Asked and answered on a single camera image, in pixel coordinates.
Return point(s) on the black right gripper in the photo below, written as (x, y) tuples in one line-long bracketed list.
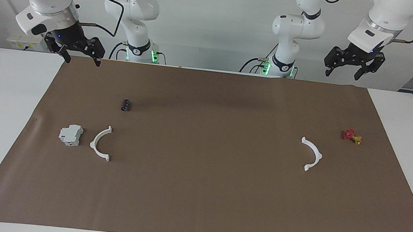
[(75, 40)]

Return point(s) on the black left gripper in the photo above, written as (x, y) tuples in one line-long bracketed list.
[(357, 55)]

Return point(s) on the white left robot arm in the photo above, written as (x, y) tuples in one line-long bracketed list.
[(298, 25)]

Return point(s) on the red handwheel brass valve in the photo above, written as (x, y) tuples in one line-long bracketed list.
[(349, 134)]

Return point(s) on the black cylindrical capacitor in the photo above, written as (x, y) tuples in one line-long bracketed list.
[(126, 105)]

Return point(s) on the white circuit breaker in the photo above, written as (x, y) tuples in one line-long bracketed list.
[(71, 135)]

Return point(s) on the brown paper table mat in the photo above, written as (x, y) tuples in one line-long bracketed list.
[(197, 193)]

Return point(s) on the white wall power strip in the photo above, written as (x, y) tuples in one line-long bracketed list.
[(20, 44)]

